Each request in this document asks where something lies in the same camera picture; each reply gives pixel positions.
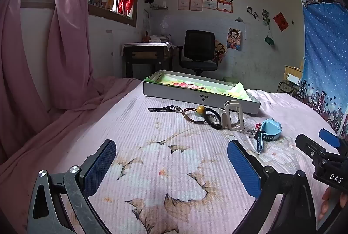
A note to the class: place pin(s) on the black office chair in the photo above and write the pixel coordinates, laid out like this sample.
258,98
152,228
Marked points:
198,46

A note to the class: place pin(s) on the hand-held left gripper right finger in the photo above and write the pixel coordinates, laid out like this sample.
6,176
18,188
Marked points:
242,168

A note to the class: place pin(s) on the small wall photos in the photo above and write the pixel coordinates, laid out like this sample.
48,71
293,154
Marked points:
252,12

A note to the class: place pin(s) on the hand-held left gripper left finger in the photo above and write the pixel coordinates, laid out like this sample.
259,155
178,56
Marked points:
100,166

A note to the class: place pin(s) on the red paper square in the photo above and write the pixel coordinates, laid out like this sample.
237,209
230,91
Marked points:
280,21

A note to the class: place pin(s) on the grey cardboard box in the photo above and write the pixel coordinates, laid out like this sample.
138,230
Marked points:
174,95

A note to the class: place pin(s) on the tall wall photo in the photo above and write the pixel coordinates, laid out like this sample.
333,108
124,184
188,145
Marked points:
266,17

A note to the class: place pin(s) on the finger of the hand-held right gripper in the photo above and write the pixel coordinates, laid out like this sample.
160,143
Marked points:
307,143
329,137

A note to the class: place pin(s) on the cartoon figures poster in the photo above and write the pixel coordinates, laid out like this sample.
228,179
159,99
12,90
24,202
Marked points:
219,51

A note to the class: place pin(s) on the blue printed curtain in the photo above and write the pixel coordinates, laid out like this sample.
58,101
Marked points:
326,59

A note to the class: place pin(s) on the colourful paper box lining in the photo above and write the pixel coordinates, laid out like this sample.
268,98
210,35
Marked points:
190,84

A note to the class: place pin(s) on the person's right hand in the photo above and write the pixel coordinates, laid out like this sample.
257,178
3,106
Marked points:
329,204

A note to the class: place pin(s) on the stack of books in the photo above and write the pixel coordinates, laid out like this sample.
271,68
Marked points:
159,38

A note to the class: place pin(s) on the green bin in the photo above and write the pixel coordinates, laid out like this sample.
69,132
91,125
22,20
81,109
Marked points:
229,79

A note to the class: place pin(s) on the anime character poster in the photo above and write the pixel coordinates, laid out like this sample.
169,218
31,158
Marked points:
234,38

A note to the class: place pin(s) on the dark wooden desk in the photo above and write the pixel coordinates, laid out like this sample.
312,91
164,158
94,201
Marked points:
144,55

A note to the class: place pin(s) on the wooden cabinet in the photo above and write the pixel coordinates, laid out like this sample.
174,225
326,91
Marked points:
292,72

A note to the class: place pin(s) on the blue kids watch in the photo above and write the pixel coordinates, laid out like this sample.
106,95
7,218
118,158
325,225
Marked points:
272,129

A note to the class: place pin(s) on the pink curtain panel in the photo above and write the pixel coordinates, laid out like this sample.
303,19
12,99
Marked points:
70,46
16,73

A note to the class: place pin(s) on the silver bangles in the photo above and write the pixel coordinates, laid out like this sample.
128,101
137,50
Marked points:
217,122

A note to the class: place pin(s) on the green hanging ornament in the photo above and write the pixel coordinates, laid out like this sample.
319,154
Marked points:
269,40

